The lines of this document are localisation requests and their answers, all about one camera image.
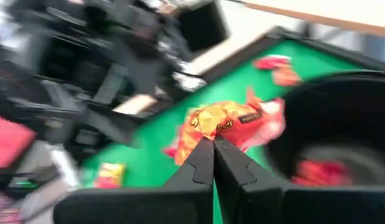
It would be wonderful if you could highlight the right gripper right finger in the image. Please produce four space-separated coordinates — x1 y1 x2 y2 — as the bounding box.
213 134 385 224

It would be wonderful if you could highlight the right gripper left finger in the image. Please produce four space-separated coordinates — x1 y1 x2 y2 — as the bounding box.
54 136 215 224

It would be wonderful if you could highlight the orange Reese's packet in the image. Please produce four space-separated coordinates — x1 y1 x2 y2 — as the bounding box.
163 88 287 166

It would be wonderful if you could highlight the yellow candy packet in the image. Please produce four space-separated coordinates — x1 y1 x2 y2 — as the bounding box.
98 162 126 182

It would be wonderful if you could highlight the red orange candy packet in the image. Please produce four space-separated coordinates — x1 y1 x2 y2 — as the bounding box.
272 67 302 87

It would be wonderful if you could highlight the green table mat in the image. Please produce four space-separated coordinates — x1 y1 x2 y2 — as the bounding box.
83 40 361 224

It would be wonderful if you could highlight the red KitKat packet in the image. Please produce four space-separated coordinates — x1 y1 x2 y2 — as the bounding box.
292 158 352 187

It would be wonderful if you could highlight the black cauldron bucket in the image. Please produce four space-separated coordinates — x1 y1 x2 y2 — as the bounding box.
264 70 385 187

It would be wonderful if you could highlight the black equipment case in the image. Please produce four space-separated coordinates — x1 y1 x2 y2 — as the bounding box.
176 0 230 53

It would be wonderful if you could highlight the red box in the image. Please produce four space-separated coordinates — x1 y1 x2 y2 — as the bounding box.
0 111 37 169

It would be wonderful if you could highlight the light wooden desk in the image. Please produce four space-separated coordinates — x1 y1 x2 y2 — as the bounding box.
242 0 385 40

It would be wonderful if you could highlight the black table frame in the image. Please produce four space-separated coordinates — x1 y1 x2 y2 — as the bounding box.
204 26 385 82

